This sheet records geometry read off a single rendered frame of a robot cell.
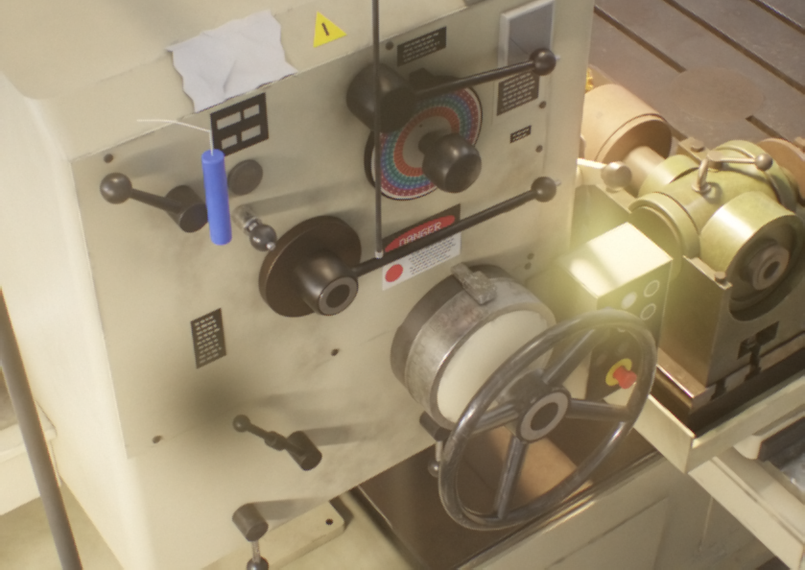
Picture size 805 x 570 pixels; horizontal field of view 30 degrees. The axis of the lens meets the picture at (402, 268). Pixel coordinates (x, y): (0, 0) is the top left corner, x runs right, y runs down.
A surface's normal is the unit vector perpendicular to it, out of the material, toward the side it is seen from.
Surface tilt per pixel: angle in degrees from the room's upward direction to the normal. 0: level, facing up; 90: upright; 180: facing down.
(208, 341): 90
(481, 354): 65
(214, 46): 37
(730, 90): 0
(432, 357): 56
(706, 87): 0
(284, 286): 90
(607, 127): 28
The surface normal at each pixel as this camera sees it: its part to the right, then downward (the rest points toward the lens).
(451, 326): -0.45, -0.40
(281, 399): 0.57, 0.56
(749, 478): 0.00, -0.73
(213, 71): 0.26, -0.04
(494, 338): 0.43, 0.15
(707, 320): -0.82, 0.39
